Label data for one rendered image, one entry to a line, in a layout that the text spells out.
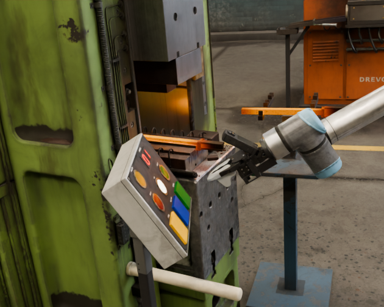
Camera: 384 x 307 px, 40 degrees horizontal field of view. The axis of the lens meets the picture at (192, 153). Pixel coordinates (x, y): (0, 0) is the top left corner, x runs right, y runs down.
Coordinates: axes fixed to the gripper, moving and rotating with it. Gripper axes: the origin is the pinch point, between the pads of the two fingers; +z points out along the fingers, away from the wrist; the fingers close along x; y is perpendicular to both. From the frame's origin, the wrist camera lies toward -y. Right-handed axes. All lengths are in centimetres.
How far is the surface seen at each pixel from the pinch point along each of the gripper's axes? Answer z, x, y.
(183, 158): 13.5, 37.2, 2.4
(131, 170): 11.0, -21.0, -20.8
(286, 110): -27, 71, 20
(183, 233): 10.3, -21.1, 2.5
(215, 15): 25, 813, 55
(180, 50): -9, 39, -32
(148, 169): 11.0, -9.3, -15.2
